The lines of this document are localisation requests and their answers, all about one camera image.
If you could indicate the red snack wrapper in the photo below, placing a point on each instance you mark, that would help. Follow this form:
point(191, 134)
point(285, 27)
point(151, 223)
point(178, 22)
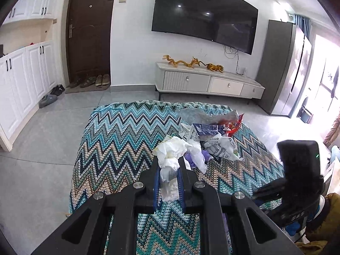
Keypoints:
point(233, 127)

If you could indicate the white wall cabinet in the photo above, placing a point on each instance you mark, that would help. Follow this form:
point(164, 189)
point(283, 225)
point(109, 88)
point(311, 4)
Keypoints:
point(32, 0)

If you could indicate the grey slipper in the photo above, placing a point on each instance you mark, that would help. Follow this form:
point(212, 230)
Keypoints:
point(52, 98)
point(45, 103)

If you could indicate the white floor cabinet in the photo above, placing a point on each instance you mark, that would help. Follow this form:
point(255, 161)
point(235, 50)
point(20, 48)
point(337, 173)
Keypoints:
point(26, 85)

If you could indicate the dark brown door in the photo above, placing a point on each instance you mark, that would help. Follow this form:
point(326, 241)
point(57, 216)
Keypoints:
point(87, 45)

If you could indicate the golden tiger figurine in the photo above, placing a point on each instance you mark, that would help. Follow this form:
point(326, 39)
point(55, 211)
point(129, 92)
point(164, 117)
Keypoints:
point(213, 67)

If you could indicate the white television cabinet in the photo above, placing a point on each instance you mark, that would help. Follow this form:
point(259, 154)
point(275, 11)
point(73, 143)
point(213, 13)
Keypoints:
point(225, 85)

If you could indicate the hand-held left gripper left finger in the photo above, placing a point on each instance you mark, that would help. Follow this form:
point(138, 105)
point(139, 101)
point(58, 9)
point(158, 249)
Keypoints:
point(156, 188)

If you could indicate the purple plastic wrapper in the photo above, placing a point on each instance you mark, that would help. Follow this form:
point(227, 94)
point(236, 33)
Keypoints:
point(205, 155)

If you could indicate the golden dragon figurine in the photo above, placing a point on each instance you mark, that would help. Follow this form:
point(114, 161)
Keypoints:
point(195, 63)
point(172, 61)

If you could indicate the mustard yellow garment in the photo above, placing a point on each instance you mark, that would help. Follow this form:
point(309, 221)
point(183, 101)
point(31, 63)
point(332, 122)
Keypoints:
point(332, 217)

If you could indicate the blue and white carton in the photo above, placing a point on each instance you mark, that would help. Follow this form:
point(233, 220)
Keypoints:
point(204, 129)

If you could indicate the zigzag knitted blanket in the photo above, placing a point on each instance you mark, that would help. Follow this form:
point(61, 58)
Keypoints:
point(111, 143)

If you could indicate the dark hanging garment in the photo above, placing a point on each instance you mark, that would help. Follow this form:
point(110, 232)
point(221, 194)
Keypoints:
point(336, 82)

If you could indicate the grey blue bucket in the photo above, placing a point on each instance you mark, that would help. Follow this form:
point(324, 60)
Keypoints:
point(307, 116)

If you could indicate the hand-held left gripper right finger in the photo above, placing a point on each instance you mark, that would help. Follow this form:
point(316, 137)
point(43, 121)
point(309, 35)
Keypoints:
point(181, 188)

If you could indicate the tan shoe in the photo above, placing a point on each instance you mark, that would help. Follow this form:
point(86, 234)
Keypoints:
point(106, 79)
point(99, 80)

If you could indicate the blue curtain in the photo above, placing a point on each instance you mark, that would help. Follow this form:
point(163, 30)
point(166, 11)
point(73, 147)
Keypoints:
point(302, 24)

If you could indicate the grey refrigerator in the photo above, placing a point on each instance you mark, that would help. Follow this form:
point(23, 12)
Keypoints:
point(281, 66)

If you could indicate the olive shoe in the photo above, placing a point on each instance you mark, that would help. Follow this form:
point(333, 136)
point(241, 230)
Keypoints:
point(88, 82)
point(74, 83)

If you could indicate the black wall television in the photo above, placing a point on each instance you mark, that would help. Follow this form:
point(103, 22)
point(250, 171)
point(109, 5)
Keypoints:
point(202, 13)

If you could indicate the small white carton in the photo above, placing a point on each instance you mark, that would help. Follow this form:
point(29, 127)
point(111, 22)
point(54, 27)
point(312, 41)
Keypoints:
point(186, 132)

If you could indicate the tan hanging trousers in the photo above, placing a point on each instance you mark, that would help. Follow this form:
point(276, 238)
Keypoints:
point(333, 132)

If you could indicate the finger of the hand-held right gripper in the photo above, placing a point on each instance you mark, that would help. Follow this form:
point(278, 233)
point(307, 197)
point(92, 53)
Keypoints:
point(268, 191)

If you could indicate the white printed plastic bag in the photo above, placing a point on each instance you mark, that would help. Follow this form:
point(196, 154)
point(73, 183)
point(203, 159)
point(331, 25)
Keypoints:
point(223, 148)

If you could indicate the clear plastic bag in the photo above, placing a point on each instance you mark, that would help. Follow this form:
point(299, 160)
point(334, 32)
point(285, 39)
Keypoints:
point(196, 115)

